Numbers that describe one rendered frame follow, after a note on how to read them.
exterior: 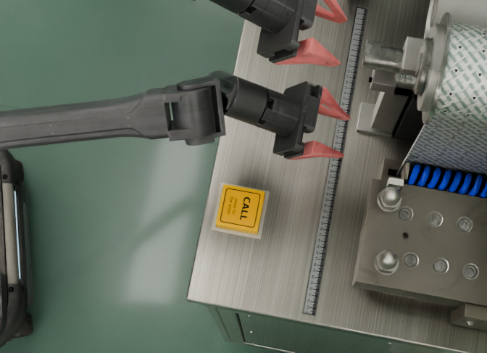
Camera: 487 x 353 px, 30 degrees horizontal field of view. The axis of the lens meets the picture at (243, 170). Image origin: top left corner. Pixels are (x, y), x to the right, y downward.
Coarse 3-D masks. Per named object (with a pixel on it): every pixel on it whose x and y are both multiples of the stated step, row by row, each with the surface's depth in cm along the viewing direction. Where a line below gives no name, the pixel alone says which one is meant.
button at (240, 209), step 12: (228, 192) 149; (240, 192) 149; (252, 192) 148; (264, 192) 149; (228, 204) 148; (240, 204) 148; (252, 204) 148; (228, 216) 148; (240, 216) 148; (252, 216) 147; (228, 228) 148; (240, 228) 147; (252, 228) 147
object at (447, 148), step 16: (432, 128) 122; (416, 144) 130; (432, 144) 129; (448, 144) 128; (464, 144) 126; (480, 144) 125; (416, 160) 138; (432, 160) 136; (448, 160) 135; (464, 160) 133; (480, 160) 132
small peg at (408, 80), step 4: (396, 72) 120; (396, 76) 119; (400, 76) 119; (404, 76) 119; (408, 76) 119; (412, 76) 119; (396, 80) 119; (400, 80) 119; (404, 80) 119; (408, 80) 119; (412, 80) 119; (408, 84) 119; (412, 84) 119
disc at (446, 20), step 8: (448, 16) 115; (448, 24) 113; (448, 32) 112; (448, 40) 112; (448, 48) 112; (440, 72) 112; (440, 80) 112; (440, 88) 112; (432, 104) 114; (424, 112) 121; (432, 112) 115; (424, 120) 119
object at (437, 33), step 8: (440, 24) 117; (432, 32) 119; (440, 32) 115; (440, 40) 114; (440, 48) 113; (432, 56) 114; (440, 56) 113; (432, 64) 113; (440, 64) 113; (432, 72) 113; (432, 80) 114; (432, 88) 114; (424, 96) 115; (432, 96) 115; (424, 104) 116
